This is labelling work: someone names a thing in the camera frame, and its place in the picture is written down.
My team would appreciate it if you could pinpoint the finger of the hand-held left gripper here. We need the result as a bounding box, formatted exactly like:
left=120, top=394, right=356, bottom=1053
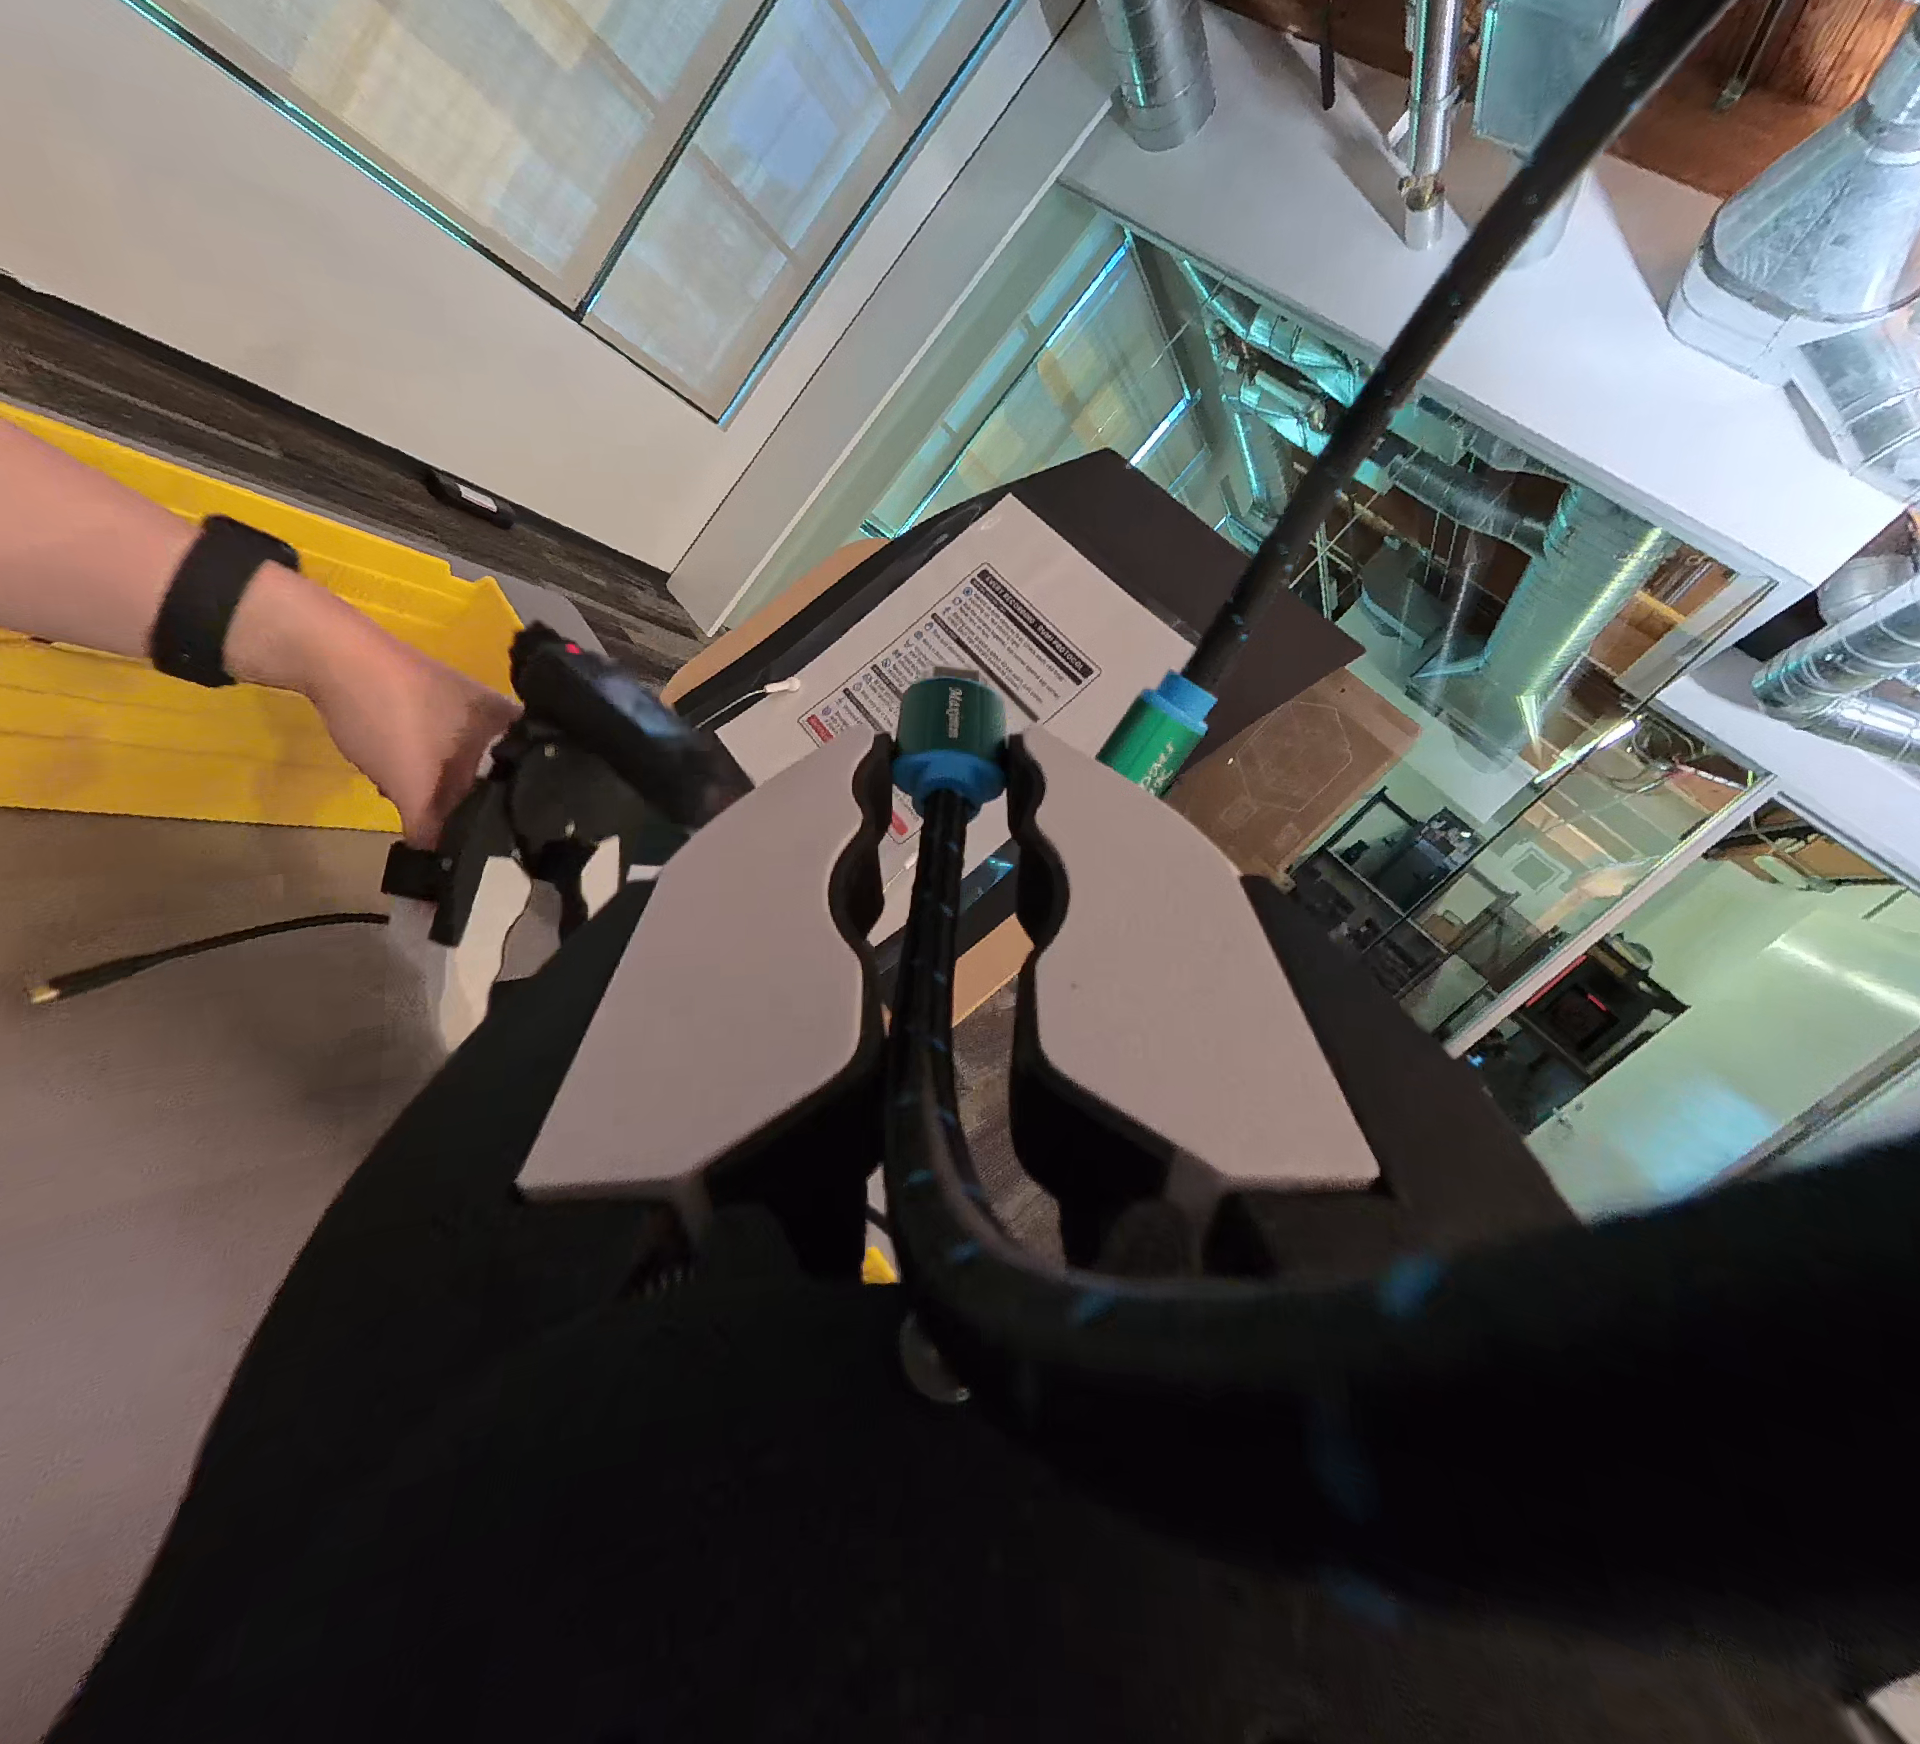
left=448, top=873, right=658, bottom=1034

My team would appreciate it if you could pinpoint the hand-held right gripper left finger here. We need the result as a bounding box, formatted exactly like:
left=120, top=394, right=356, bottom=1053
left=513, top=728, right=898, bottom=1278

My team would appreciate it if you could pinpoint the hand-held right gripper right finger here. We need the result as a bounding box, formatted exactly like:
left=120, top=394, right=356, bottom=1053
left=1004, top=728, right=1381, bottom=1278

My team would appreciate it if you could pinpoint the dark grey USB hub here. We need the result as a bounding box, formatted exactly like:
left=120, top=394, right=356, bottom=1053
left=26, top=909, right=396, bottom=1008

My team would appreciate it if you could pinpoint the black braided HDMI cable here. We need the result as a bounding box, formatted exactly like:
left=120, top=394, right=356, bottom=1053
left=878, top=0, right=1920, bottom=1643

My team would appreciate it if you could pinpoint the person's left forearm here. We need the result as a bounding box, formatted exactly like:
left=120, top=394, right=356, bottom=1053
left=0, top=422, right=323, bottom=712

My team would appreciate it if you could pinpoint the person's left hand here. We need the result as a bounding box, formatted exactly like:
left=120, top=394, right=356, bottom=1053
left=300, top=635, right=525, bottom=851

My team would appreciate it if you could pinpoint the brown cardboard panel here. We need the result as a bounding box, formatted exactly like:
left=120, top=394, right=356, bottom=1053
left=1166, top=661, right=1421, bottom=878

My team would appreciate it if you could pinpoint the black wristband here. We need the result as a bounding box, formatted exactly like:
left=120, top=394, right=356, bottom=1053
left=146, top=511, right=306, bottom=691

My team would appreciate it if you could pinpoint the taped instruction sheet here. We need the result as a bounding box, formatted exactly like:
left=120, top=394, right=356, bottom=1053
left=709, top=492, right=1204, bottom=851

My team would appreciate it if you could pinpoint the instruction sheet on stand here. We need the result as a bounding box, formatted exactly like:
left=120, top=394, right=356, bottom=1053
left=656, top=448, right=1421, bottom=1029

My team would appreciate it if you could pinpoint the silver ceiling ductwork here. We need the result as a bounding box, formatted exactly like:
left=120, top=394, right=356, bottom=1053
left=1196, top=256, right=1684, bottom=760

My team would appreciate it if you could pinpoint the tall window with blinds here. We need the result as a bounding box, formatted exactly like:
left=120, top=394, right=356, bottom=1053
left=860, top=225, right=1279, bottom=548

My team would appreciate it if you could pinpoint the large window with blinds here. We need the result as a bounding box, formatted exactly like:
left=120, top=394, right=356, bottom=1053
left=0, top=0, right=1041, bottom=425

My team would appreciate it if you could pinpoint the silver insulated pipe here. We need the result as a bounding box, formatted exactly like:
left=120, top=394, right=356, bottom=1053
left=1399, top=0, right=1481, bottom=256

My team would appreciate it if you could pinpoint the silver flared duct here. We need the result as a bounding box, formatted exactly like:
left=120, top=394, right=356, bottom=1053
left=1665, top=31, right=1920, bottom=504

